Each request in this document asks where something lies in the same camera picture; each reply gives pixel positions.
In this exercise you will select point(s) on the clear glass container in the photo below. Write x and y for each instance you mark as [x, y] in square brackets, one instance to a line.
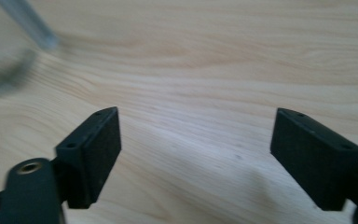
[28, 18]

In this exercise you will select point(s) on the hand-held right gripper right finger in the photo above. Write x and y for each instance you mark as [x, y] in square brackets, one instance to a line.
[317, 161]

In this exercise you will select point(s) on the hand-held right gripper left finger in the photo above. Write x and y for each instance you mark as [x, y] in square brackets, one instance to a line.
[93, 155]

